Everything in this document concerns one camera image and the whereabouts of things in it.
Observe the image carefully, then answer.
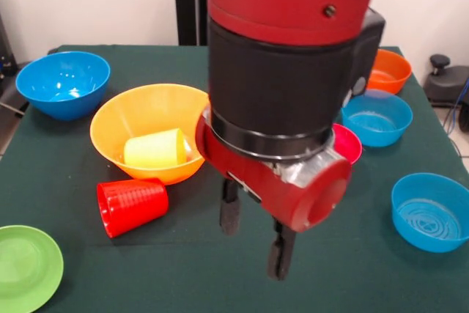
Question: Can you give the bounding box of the pink bowl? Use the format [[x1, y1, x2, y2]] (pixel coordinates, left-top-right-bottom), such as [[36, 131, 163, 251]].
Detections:
[[331, 123, 363, 166]]

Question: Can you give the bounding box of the yellow cup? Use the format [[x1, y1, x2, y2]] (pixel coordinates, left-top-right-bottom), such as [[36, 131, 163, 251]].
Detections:
[[123, 128, 188, 168]]

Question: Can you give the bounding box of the large yellow bowl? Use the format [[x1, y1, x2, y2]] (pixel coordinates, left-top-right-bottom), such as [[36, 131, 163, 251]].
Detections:
[[89, 83, 212, 186]]

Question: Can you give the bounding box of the orange bowl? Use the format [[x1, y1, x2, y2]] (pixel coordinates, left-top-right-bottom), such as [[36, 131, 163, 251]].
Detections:
[[366, 48, 413, 95]]

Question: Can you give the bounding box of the small blue bowl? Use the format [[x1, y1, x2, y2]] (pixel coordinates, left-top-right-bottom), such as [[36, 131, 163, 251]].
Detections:
[[391, 172, 469, 254], [340, 89, 414, 148]]

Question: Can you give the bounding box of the black equipment case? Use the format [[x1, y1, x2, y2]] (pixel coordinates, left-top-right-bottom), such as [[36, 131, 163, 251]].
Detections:
[[0, 12, 18, 78]]

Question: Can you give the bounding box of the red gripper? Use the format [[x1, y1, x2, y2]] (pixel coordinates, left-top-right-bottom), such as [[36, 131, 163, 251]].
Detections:
[[195, 106, 352, 281]]

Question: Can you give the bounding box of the dark green tablecloth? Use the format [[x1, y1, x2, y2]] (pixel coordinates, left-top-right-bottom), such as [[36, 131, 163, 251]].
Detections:
[[0, 44, 469, 313]]

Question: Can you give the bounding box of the large blue bowl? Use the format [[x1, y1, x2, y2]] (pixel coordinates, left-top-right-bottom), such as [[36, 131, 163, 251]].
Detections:
[[15, 51, 111, 122]]

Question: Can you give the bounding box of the blue cable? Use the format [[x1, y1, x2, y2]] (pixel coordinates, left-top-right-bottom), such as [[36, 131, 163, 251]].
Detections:
[[443, 81, 469, 138]]

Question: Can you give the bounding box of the black stand base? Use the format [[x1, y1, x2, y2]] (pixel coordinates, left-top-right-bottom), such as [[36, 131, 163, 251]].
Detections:
[[0, 67, 30, 116], [424, 54, 469, 108]]

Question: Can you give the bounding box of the green bowl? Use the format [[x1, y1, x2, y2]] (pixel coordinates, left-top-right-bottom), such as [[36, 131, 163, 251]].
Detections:
[[0, 225, 64, 313]]

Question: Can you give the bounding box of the red cup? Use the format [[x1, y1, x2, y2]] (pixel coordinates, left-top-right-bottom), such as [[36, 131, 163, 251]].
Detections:
[[96, 177, 169, 239]]

